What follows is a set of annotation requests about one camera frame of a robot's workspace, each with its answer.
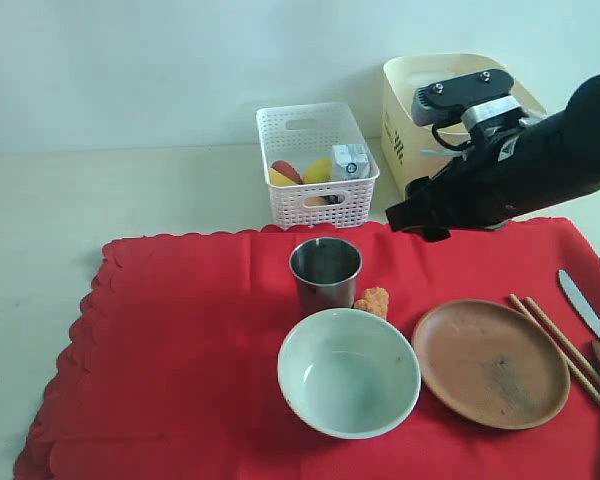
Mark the yellow round fruit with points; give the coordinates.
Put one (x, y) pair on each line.
(318, 171)

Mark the brown oval plate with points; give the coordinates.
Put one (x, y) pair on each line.
(491, 365)

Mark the white woven plastic basket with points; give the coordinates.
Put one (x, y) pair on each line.
(300, 134)

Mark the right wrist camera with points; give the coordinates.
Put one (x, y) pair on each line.
(468, 99)

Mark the pale green bowl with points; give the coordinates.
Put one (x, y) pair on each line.
(348, 374)

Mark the orange cheese wedge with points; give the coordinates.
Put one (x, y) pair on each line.
(278, 179)

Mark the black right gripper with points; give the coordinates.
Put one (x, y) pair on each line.
(479, 189)

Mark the red scalloped table cloth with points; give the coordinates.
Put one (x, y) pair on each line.
(170, 372)

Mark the silver table knife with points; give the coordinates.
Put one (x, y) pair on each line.
(579, 302)

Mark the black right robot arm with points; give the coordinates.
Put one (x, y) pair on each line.
(561, 152)

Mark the cream plastic bin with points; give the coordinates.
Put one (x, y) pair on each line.
(411, 151)

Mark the red sausage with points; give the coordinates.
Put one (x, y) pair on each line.
(286, 169)

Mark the orange fried nugget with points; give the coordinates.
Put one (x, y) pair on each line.
(374, 300)

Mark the white blue milk carton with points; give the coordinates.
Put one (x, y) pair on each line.
(349, 162)

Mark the wooden chopstick left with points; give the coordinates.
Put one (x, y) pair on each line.
(574, 370)

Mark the stainless steel cup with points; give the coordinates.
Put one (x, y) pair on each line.
(326, 271)

